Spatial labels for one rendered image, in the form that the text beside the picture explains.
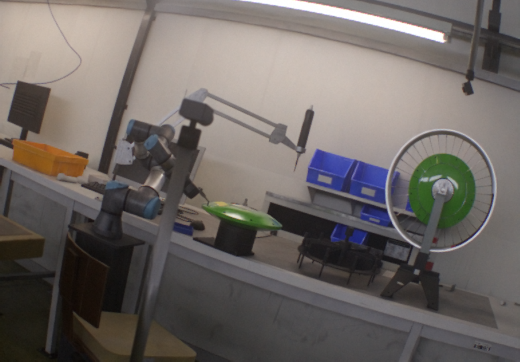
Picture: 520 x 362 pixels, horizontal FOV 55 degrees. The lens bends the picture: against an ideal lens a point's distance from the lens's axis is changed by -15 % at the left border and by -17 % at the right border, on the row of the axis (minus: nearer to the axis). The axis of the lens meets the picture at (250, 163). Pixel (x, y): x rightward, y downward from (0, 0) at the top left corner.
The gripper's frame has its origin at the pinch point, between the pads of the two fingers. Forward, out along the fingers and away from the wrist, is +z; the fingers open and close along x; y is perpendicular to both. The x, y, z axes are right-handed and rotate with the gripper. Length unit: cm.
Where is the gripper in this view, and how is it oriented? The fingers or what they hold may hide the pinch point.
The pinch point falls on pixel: (208, 202)
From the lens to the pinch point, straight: 217.7
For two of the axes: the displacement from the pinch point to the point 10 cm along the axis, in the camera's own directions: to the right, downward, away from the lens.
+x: 3.8, 1.3, -9.1
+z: 5.7, 7.4, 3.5
